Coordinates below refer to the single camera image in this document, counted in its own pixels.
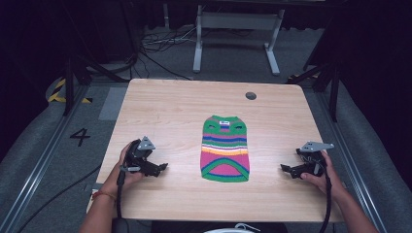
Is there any red wrist bracelet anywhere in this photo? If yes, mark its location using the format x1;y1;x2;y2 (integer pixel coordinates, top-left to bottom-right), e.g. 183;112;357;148
91;190;118;201

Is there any hand-held gripper black cable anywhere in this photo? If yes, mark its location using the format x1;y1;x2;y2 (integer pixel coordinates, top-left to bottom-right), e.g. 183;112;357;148
318;160;334;233
116;170;126;219

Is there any white metal desk frame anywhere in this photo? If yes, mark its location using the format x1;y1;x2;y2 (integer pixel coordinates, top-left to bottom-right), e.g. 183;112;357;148
192;4;286;78

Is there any black tripod stand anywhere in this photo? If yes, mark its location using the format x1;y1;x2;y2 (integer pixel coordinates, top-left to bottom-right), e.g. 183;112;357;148
287;61;342;123
61;48;130;117

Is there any right hand-held gripper black cable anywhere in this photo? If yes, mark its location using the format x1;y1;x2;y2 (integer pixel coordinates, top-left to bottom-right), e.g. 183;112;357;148
318;160;334;233

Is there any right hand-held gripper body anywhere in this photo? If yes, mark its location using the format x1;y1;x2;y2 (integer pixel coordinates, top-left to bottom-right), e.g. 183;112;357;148
295;141;335;178

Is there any left hand-held gripper black cable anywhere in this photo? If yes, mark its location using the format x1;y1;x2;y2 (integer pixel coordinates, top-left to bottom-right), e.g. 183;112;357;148
116;170;126;219

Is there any person's right hand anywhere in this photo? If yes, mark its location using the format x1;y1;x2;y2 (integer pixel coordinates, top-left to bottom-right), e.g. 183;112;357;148
299;150;347;200

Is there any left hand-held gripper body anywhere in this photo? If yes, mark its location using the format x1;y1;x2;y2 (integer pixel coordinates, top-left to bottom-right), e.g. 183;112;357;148
120;135;157;178

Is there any person's left hand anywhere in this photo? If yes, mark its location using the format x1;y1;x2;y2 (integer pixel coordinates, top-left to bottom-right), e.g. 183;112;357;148
108;143;146;195

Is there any striped knitted pet sweater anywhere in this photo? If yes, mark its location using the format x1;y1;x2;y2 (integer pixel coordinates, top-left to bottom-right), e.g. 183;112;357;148
199;115;252;183

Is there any white object with cord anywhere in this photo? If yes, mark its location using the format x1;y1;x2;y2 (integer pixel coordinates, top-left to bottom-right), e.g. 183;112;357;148
203;222;262;233

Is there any bundle of floor cables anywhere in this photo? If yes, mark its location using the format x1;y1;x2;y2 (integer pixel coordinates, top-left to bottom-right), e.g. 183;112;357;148
132;24;254;82

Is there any thin black floor cable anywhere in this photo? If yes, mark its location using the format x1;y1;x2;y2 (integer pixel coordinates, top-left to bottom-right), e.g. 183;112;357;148
16;164;103;233

